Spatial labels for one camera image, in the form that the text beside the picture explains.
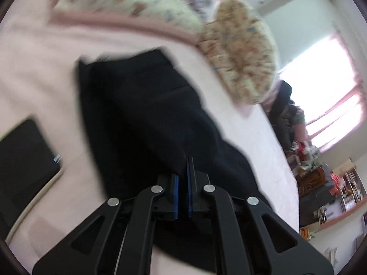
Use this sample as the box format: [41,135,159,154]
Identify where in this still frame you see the black pants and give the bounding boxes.
[76,49,276,273]

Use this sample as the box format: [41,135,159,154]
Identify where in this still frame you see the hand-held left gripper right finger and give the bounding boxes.
[186,157,335,275]

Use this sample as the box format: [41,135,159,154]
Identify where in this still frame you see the pink curtain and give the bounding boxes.
[304,34,367,153]

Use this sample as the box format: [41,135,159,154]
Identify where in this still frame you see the brown bag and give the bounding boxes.
[296,166,328,196]

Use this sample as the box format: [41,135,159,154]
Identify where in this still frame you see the dark grey covered desk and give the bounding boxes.
[298,178,334,227]

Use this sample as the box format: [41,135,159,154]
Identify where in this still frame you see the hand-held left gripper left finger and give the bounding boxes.
[31,173,179,275]

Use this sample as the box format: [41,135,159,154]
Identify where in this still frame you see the dark clothes pile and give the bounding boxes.
[268,80,309,153]

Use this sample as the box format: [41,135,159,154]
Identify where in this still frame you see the round patterned pillow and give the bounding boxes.
[198,0,280,105]

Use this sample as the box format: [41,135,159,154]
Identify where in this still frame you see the black tablet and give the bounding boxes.
[0,117,64,235]

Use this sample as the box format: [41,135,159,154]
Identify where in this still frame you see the pink wall shelf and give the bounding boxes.
[315,158,367,231]

